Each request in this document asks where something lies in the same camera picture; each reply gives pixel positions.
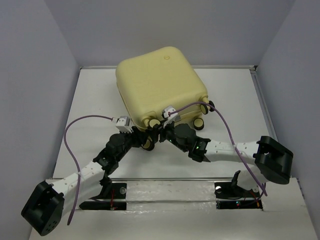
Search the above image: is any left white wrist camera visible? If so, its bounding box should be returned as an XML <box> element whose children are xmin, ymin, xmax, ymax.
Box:
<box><xmin>115</xmin><ymin>116</ymin><xmax>133</xmax><ymax>133</ymax></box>

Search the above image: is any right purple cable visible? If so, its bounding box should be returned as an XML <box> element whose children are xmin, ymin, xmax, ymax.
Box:
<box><xmin>168</xmin><ymin>101</ymin><xmax>268</xmax><ymax>197</ymax></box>

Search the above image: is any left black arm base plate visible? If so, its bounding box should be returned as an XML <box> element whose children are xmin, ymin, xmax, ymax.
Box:
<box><xmin>79</xmin><ymin>182</ymin><xmax>127</xmax><ymax>211</ymax></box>

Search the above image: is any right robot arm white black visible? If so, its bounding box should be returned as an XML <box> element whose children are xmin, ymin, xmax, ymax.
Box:
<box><xmin>159</xmin><ymin>123</ymin><xmax>294</xmax><ymax>196</ymax></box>

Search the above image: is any yellow hard-shell suitcase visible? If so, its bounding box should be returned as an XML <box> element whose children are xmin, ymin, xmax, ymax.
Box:
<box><xmin>115</xmin><ymin>46</ymin><xmax>215</xmax><ymax>152</ymax></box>

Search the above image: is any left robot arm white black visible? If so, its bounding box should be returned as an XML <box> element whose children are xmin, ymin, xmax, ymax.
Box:
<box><xmin>21</xmin><ymin>127</ymin><xmax>158</xmax><ymax>236</ymax></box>

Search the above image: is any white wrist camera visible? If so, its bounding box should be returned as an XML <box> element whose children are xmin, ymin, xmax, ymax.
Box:
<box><xmin>162</xmin><ymin>105</ymin><xmax>181</xmax><ymax>128</ymax></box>
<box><xmin>115</xmin><ymin>116</ymin><xmax>133</xmax><ymax>133</ymax></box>

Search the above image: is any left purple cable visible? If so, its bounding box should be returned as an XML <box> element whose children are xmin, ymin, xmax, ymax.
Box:
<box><xmin>64</xmin><ymin>114</ymin><xmax>118</xmax><ymax>225</ymax></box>

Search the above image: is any purple cable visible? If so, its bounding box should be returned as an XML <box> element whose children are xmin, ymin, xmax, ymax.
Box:
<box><xmin>64</xmin><ymin>114</ymin><xmax>118</xmax><ymax>225</ymax></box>
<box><xmin>168</xmin><ymin>101</ymin><xmax>268</xmax><ymax>197</ymax></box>

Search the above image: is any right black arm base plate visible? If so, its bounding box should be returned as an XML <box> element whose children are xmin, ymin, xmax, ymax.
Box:
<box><xmin>214</xmin><ymin>170</ymin><xmax>263</xmax><ymax>210</ymax></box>

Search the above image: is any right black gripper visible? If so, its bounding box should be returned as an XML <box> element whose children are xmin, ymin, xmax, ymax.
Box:
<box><xmin>146</xmin><ymin>116</ymin><xmax>188</xmax><ymax>152</ymax></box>

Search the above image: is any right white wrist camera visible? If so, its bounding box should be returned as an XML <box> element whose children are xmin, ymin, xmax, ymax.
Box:
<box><xmin>162</xmin><ymin>105</ymin><xmax>181</xmax><ymax>128</ymax></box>

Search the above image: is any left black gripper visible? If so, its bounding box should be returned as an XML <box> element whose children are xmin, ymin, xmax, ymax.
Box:
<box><xmin>115</xmin><ymin>126</ymin><xmax>149</xmax><ymax>162</ymax></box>

